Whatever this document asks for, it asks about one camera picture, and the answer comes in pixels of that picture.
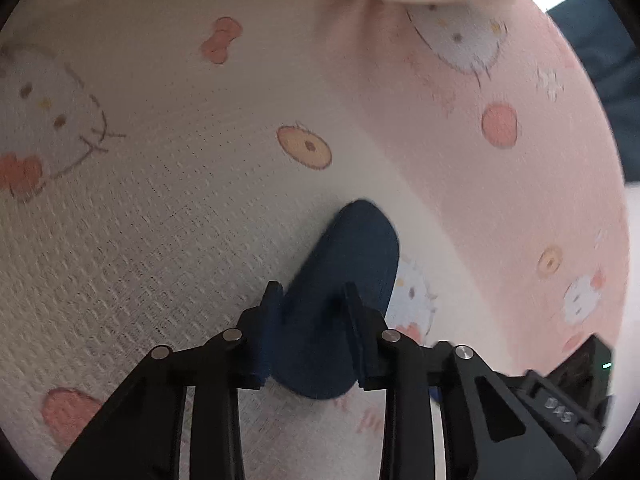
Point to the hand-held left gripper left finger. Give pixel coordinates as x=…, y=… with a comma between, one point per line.
x=257, y=355

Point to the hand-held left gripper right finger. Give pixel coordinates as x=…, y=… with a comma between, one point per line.
x=362, y=350

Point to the dark blue glasses case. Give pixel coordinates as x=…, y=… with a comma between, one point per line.
x=345, y=260

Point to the pink cat printed sofa cover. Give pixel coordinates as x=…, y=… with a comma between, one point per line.
x=175, y=210

